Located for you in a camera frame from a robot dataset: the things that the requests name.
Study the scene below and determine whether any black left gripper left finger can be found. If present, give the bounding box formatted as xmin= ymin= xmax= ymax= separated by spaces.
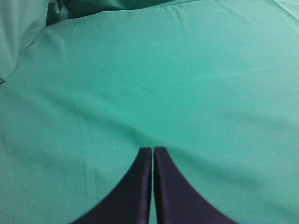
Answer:
xmin=74 ymin=147 xmax=152 ymax=224

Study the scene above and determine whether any green cloth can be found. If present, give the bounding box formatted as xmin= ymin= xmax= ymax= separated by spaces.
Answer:
xmin=0 ymin=0 xmax=299 ymax=224

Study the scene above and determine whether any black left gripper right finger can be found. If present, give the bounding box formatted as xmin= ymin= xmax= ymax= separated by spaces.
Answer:
xmin=154 ymin=147 xmax=235 ymax=224

